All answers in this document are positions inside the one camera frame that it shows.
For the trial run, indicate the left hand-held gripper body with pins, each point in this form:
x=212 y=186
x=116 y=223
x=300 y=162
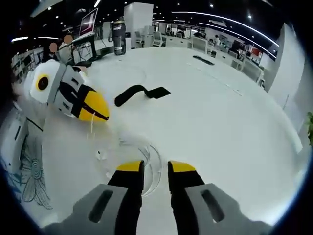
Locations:
x=52 y=76

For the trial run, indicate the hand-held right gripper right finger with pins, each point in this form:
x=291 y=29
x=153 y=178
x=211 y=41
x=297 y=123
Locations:
x=195 y=208

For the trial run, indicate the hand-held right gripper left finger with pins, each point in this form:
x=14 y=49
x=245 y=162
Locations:
x=110 y=208

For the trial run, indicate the white desktop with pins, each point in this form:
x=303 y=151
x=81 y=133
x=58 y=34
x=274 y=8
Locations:
x=207 y=122

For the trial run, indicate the monitor stand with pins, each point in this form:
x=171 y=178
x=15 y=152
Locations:
x=83 y=52

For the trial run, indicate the silver monitor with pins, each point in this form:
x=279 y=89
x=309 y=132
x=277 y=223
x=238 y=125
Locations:
x=88 y=22

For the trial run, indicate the dark grey water bottle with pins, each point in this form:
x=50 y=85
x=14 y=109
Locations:
x=118 y=39

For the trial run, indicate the person's floral printed shirt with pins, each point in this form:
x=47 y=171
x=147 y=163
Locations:
x=34 y=171

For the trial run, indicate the white pillar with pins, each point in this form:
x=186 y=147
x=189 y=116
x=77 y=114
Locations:
x=138 y=22

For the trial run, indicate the green potted plant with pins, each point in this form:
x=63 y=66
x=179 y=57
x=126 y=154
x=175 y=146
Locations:
x=310 y=127

